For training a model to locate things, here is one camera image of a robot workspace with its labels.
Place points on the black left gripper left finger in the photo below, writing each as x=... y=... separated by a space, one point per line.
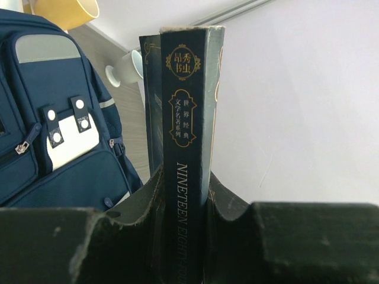
x=81 y=245

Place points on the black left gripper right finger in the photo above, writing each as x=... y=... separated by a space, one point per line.
x=286 y=242

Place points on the blue student backpack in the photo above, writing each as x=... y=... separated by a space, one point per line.
x=61 y=134

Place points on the Nineteen Eighty-Four book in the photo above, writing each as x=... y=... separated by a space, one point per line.
x=181 y=75

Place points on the light blue mug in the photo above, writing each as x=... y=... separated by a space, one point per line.
x=129 y=69

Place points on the yellow mug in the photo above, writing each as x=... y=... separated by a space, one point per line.
x=66 y=14

